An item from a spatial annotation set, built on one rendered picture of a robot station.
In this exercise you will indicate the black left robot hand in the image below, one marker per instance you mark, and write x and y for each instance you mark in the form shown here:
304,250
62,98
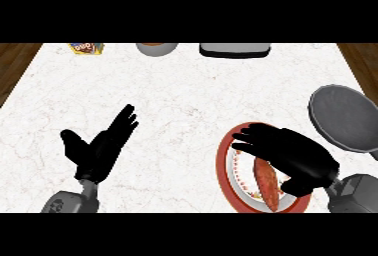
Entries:
102,150

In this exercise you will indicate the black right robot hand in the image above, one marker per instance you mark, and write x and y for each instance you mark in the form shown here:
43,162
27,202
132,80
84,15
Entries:
290,153

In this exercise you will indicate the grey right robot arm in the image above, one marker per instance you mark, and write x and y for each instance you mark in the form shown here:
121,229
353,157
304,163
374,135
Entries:
353,195

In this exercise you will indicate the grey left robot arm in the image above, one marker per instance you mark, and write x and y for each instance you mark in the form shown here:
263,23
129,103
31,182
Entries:
74,200

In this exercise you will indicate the orange sweet potato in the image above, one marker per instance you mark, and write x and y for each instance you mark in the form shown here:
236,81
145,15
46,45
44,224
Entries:
266,186

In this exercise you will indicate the red rimmed white plate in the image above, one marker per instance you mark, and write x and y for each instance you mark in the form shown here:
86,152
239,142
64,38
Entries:
236,180

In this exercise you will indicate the dark grey pan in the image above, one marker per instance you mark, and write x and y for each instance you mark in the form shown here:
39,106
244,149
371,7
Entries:
347,117

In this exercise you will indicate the yellow snack packet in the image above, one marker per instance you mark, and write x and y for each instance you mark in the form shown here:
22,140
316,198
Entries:
86,48

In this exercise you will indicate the grey bowl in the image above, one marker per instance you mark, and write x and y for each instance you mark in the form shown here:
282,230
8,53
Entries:
157,49

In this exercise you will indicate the grey and black appliance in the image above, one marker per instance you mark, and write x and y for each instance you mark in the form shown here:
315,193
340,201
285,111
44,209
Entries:
235,50

